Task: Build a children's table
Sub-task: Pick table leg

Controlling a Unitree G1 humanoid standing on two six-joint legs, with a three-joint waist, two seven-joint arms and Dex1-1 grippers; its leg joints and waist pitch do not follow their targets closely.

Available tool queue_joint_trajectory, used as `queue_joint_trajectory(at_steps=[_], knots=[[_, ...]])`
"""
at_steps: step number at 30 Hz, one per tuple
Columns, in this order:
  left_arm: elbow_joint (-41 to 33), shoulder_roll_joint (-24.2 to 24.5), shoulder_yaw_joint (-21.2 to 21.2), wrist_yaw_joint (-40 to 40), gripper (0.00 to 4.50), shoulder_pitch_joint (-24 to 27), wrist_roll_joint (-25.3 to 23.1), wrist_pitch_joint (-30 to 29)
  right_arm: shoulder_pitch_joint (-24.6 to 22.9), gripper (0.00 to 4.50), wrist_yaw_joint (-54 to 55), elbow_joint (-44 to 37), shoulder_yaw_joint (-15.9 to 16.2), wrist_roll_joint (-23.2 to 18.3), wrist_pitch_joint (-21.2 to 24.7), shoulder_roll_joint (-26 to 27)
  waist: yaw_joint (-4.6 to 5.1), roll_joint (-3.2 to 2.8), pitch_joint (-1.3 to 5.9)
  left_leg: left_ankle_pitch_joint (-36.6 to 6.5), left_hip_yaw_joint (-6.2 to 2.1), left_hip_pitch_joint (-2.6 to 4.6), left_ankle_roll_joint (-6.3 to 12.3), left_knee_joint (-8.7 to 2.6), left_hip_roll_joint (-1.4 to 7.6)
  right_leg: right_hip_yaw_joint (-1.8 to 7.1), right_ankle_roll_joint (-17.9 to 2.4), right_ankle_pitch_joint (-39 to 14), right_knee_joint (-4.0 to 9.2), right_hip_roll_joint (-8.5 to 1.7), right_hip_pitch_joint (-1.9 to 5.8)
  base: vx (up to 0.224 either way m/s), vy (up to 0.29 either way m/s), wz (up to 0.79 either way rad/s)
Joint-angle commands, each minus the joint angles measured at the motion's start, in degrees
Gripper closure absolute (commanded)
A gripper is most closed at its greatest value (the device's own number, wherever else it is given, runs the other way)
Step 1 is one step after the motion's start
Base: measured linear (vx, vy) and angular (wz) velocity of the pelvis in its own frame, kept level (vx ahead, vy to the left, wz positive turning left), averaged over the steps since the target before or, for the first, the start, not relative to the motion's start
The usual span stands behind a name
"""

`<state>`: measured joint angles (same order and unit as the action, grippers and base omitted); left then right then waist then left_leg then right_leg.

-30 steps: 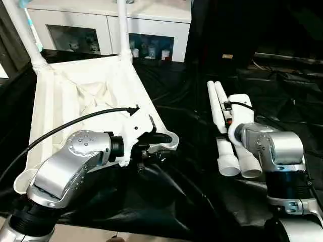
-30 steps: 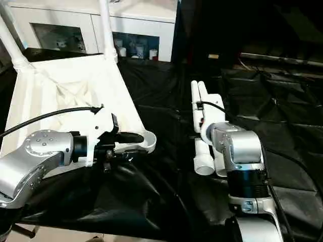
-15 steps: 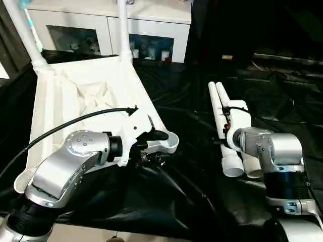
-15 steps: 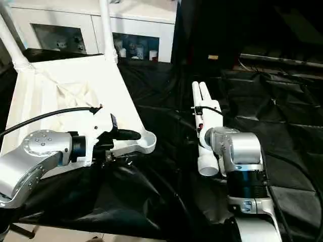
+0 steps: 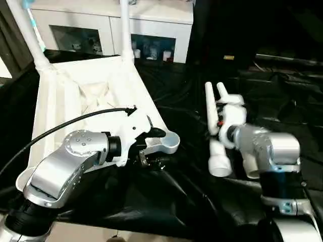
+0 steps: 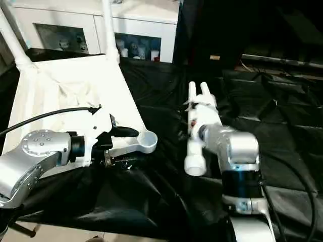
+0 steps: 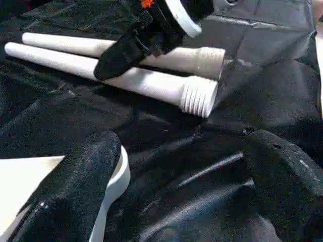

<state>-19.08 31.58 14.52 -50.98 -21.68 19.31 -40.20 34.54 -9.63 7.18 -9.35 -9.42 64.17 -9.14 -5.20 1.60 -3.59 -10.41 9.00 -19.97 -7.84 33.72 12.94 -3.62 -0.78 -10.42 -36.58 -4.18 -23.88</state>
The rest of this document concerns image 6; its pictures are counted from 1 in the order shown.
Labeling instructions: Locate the white plastic table top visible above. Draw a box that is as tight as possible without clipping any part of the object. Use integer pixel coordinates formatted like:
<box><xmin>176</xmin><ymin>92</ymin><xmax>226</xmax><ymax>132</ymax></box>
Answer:
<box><xmin>0</xmin><ymin>53</ymin><xmax>159</xmax><ymax>177</ymax></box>

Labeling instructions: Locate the black plastic mat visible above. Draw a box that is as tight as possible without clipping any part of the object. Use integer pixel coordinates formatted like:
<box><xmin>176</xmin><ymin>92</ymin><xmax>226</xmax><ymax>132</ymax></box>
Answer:
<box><xmin>0</xmin><ymin>47</ymin><xmax>323</xmax><ymax>242</ymax></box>

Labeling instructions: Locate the white glass-door cabinet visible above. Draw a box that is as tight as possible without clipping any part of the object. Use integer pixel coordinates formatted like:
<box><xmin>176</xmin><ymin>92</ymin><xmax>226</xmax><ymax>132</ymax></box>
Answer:
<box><xmin>7</xmin><ymin>0</ymin><xmax>179</xmax><ymax>63</ymax></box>

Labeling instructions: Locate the grey curtain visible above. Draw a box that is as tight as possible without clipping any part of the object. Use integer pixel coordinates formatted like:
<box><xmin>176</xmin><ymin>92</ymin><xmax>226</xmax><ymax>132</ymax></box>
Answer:
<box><xmin>0</xmin><ymin>27</ymin><xmax>16</xmax><ymax>74</ymax></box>

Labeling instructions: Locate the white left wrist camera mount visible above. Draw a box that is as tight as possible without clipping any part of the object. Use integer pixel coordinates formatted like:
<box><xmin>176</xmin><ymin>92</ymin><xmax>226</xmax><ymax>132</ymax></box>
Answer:
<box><xmin>81</xmin><ymin>106</ymin><xmax>119</xmax><ymax>167</ymax></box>

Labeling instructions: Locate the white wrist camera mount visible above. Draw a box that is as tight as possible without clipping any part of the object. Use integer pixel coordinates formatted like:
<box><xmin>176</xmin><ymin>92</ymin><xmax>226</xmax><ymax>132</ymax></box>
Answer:
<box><xmin>81</xmin><ymin>106</ymin><xmax>119</xmax><ymax>167</ymax></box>
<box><xmin>192</xmin><ymin>93</ymin><xmax>223</xmax><ymax>127</ymax></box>

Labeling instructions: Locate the white printed cup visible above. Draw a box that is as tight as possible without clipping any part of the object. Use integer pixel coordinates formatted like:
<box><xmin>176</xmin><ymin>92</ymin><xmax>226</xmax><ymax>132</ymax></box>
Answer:
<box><xmin>129</xmin><ymin>42</ymin><xmax>146</xmax><ymax>59</ymax></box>

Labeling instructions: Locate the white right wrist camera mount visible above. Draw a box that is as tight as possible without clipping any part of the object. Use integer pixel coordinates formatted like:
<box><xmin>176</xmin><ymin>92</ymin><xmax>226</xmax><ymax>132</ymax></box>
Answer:
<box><xmin>192</xmin><ymin>93</ymin><xmax>223</xmax><ymax>127</ymax></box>

